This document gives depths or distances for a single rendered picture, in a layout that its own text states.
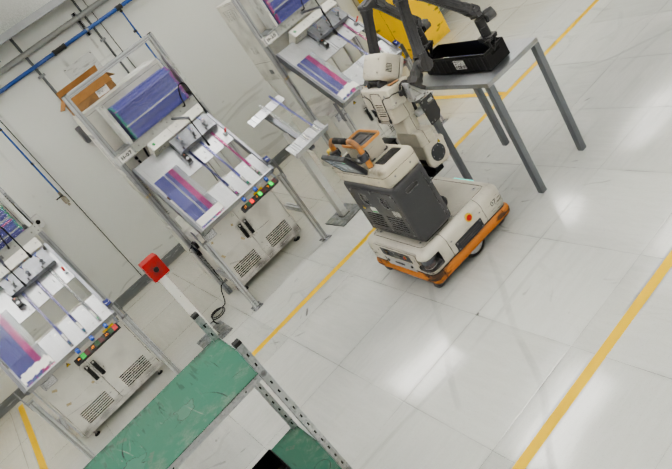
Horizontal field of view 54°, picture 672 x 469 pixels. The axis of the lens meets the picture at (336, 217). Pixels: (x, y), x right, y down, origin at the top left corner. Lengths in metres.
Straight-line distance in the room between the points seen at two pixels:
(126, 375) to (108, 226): 1.87
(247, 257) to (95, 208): 1.82
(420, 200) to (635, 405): 1.51
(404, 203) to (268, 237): 1.82
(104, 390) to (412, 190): 2.62
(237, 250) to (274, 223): 0.36
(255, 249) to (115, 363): 1.29
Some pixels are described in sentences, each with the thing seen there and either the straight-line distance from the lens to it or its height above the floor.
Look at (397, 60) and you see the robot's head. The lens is 3.74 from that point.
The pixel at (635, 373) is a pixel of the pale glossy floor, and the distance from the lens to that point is 3.01.
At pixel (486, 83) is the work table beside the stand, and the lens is 3.82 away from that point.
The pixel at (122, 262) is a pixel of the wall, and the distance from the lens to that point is 6.52.
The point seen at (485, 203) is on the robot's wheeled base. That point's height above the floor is 0.23.
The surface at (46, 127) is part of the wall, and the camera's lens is 6.29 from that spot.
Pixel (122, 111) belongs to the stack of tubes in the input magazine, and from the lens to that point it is 4.86.
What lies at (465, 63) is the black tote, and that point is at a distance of 4.03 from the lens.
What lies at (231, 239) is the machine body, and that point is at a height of 0.41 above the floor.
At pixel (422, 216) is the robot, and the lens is 3.68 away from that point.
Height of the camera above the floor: 2.24
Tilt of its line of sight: 25 degrees down
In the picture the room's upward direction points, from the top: 35 degrees counter-clockwise
